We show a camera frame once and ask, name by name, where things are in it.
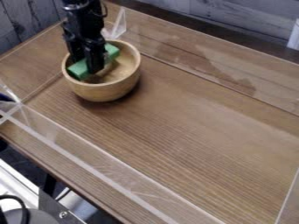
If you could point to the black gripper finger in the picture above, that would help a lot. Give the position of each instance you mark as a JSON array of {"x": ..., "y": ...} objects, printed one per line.
[
  {"x": 75, "y": 48},
  {"x": 95, "y": 55}
]

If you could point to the brown wooden bowl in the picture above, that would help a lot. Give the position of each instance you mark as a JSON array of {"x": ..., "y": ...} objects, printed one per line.
[{"x": 115, "y": 81}]

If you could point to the grey metal bracket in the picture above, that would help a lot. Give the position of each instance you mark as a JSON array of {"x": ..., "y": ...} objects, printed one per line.
[{"x": 56, "y": 210}]

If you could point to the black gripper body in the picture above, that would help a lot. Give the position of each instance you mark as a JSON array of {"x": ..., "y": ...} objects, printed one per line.
[{"x": 84, "y": 21}]

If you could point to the clear acrylic enclosure wall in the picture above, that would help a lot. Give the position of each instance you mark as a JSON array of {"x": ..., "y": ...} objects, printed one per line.
[{"x": 197, "y": 149}]

